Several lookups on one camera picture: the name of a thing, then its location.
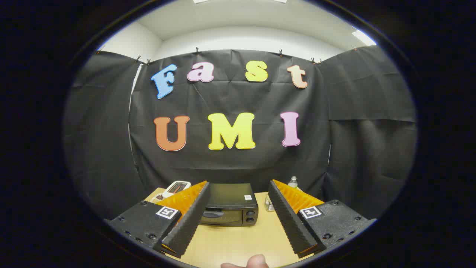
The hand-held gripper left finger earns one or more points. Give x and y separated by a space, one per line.
191 219

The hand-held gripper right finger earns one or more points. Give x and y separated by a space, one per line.
288 219

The black toaster oven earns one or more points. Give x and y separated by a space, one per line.
230 197

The white pop-up toaster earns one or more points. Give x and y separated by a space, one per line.
176 186

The clear bottle green label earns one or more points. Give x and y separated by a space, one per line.
293 183

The small white plate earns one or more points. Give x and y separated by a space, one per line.
158 197

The ceiling light panel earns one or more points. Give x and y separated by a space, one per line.
363 37

